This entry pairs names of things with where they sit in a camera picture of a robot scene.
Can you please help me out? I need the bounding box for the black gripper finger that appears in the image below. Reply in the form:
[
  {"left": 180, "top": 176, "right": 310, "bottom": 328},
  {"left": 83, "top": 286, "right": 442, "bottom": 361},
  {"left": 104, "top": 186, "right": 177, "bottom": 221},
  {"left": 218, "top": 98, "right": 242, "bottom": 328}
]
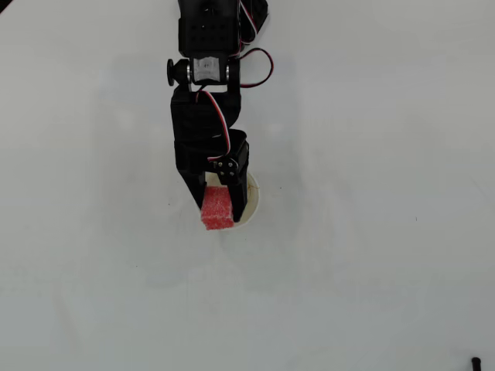
[
  {"left": 179, "top": 169, "right": 207, "bottom": 213},
  {"left": 210, "top": 155, "right": 249, "bottom": 224}
]

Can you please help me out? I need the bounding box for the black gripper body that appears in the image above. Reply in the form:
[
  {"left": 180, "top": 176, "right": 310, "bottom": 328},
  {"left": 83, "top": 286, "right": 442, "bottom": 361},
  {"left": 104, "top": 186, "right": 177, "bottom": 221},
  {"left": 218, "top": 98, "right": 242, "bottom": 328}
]
[{"left": 170, "top": 86, "right": 251, "bottom": 174}]

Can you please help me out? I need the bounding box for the red foam cube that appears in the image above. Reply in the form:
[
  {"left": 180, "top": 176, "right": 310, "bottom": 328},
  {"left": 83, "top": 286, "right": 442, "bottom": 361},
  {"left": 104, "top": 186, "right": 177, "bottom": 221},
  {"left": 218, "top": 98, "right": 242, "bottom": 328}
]
[{"left": 200, "top": 185, "right": 237, "bottom": 232}]

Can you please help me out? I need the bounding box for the tan paper cup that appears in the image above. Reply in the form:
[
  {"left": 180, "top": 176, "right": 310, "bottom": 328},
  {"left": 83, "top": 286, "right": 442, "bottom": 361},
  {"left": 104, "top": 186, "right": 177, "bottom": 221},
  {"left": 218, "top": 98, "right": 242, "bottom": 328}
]
[{"left": 191, "top": 169, "right": 261, "bottom": 228}]

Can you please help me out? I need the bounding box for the red white black servo cable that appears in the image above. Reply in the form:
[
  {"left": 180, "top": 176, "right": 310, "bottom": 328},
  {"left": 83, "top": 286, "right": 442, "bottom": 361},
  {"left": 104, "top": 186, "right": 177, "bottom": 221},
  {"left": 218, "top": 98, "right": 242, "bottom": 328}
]
[
  {"left": 236, "top": 0, "right": 275, "bottom": 88},
  {"left": 194, "top": 90, "right": 234, "bottom": 163}
]

